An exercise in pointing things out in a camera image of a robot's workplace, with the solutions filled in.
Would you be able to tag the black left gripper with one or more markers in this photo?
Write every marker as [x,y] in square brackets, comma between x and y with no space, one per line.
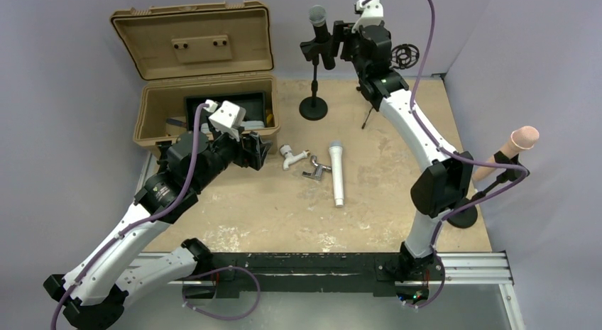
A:
[252,157]

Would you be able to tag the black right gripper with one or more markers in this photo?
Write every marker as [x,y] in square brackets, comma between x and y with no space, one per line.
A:
[343,33]

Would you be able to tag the black microphone silver grille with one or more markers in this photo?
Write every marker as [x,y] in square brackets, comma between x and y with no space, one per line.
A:
[318,18]

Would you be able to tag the black tripod mic stand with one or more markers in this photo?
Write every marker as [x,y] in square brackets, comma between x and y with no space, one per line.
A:
[404,55]

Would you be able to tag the black round-base mic stand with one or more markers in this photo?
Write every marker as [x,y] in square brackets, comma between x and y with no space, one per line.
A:
[314,108]

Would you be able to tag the white microphone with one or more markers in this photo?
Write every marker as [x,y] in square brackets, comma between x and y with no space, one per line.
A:
[336,155]

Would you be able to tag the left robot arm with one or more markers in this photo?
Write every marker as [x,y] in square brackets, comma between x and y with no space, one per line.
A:
[95,294]

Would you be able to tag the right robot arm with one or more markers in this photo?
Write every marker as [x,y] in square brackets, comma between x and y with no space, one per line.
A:
[444,180]

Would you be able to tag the beige pink microphone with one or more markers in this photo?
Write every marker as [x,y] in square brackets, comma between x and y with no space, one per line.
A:
[520,140]

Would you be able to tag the right round-base mic stand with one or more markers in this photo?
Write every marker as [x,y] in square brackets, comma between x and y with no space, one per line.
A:
[467,218]

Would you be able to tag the white plastic faucet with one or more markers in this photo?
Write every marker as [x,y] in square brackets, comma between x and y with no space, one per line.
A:
[289,158]

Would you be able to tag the black inner tray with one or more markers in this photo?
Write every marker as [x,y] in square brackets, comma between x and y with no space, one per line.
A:
[253,102]

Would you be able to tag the grey plastic tool case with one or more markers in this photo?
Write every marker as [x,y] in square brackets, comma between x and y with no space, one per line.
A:
[248,125]

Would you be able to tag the chrome metal faucet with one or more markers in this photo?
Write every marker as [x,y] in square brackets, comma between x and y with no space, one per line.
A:
[319,169]

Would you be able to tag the tan plastic storage case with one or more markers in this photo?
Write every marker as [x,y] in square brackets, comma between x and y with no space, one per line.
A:
[200,50]

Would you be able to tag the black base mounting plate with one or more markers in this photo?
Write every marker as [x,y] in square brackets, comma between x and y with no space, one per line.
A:
[379,274]

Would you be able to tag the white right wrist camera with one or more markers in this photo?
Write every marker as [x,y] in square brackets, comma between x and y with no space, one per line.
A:
[370,14]

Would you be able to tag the aluminium rail frame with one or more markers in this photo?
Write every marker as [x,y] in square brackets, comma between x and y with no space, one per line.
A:
[458,268]

